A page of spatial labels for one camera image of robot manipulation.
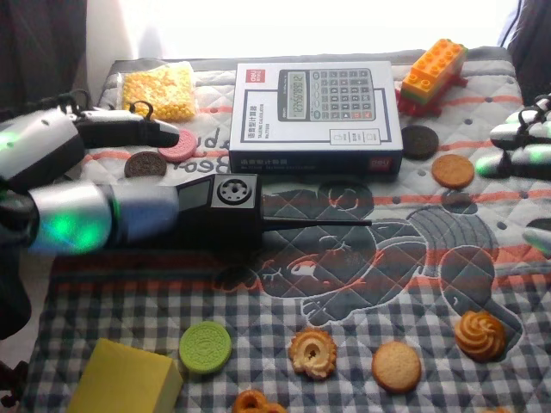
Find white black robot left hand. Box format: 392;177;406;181
0;89;183;342

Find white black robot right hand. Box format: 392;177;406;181
475;93;551;259

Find large black toy phone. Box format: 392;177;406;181
176;173;373;251

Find white blue calculator box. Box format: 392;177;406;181
227;59;404;176

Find round tan biscuit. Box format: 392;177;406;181
371;341;422;393
431;153;475;189

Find dark brown sandwich cookie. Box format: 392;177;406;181
399;124;440;161
123;151;168;180

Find dark curtain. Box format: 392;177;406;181
0;0;130;114
498;0;551;104

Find orange yellow toy brick stack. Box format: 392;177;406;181
395;37;470;117

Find pink sandwich cookie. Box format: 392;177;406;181
158;128;197;163

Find yellow foam block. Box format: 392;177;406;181
64;337;184;413

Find black clamp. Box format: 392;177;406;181
0;360;29;408

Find swirl butter cookie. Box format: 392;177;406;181
454;310;508;361

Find green sandwich cookie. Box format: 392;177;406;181
178;320;232;374

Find grey quilt with printed bear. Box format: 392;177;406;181
16;46;551;413

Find pretzel shaped cookie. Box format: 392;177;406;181
232;389;288;413

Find ring butter cookie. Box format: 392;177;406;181
288;327;337;379

